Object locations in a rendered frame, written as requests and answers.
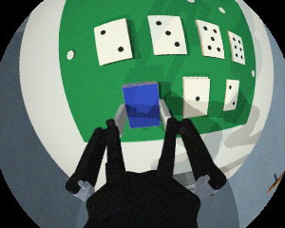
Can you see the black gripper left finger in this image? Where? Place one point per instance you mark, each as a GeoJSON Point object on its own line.
{"type": "Point", "coordinates": [81, 184]}

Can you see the green felt mat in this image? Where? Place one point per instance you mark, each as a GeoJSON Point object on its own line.
{"type": "Point", "coordinates": [94, 93]}

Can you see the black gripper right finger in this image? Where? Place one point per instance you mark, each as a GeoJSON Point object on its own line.
{"type": "Point", "coordinates": [209, 179]}

